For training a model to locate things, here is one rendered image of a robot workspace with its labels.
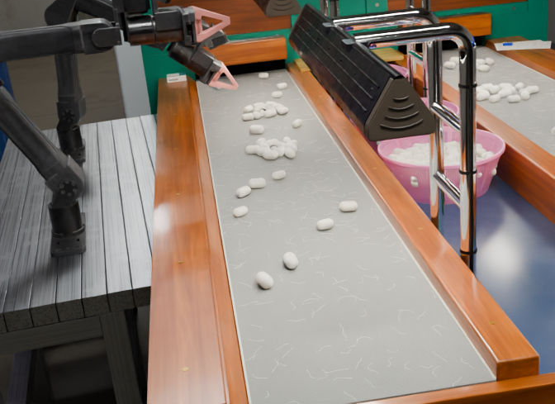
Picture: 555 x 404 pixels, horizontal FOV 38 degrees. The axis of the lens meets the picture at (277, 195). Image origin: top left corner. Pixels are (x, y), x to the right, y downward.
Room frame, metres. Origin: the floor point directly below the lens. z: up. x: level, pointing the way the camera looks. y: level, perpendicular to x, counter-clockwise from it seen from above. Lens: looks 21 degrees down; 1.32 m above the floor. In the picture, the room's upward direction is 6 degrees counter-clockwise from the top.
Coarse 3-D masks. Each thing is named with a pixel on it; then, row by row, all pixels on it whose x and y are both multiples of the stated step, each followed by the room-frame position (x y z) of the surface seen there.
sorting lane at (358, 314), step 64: (320, 128) 1.92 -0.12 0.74; (256, 192) 1.52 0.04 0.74; (320, 192) 1.48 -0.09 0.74; (256, 256) 1.22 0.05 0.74; (320, 256) 1.20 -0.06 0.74; (384, 256) 1.17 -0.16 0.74; (256, 320) 1.01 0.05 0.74; (320, 320) 0.99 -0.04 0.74; (384, 320) 0.98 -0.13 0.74; (448, 320) 0.96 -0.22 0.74; (256, 384) 0.85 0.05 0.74; (320, 384) 0.84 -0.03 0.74; (384, 384) 0.83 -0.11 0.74; (448, 384) 0.81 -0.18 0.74
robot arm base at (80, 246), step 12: (48, 204) 1.56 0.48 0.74; (72, 204) 1.55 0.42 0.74; (60, 216) 1.53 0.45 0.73; (72, 216) 1.54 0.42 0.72; (84, 216) 1.63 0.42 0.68; (60, 228) 1.53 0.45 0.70; (72, 228) 1.53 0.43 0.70; (84, 228) 1.56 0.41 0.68; (60, 240) 1.51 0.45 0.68; (72, 240) 1.51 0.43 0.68; (84, 240) 1.50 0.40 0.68; (60, 252) 1.46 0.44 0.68; (72, 252) 1.46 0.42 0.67
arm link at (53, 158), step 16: (0, 80) 1.56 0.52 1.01; (0, 96) 1.51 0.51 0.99; (0, 112) 1.52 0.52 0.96; (16, 112) 1.53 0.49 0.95; (0, 128) 1.52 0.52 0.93; (16, 128) 1.52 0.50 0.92; (32, 128) 1.53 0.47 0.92; (16, 144) 1.52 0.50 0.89; (32, 144) 1.53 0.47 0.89; (48, 144) 1.54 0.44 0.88; (32, 160) 1.53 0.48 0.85; (48, 160) 1.53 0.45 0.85; (64, 160) 1.55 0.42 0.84; (48, 176) 1.52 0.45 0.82; (64, 176) 1.53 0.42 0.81; (80, 176) 1.54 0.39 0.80; (80, 192) 1.53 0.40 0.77
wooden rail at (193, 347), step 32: (160, 96) 2.32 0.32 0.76; (192, 96) 2.32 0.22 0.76; (160, 128) 1.98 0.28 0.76; (192, 128) 1.95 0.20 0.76; (160, 160) 1.71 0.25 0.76; (192, 160) 1.69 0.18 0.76; (160, 192) 1.51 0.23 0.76; (192, 192) 1.49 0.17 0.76; (160, 224) 1.34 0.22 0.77; (192, 224) 1.33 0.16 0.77; (160, 256) 1.21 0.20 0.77; (192, 256) 1.19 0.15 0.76; (224, 256) 1.24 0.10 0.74; (160, 288) 1.09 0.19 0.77; (192, 288) 1.08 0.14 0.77; (224, 288) 1.10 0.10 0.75; (160, 320) 0.99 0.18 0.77; (192, 320) 0.98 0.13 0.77; (224, 320) 0.99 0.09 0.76; (160, 352) 0.91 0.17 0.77; (192, 352) 0.90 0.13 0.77; (224, 352) 0.90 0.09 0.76; (160, 384) 0.84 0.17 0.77; (192, 384) 0.83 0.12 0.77; (224, 384) 0.82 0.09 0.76
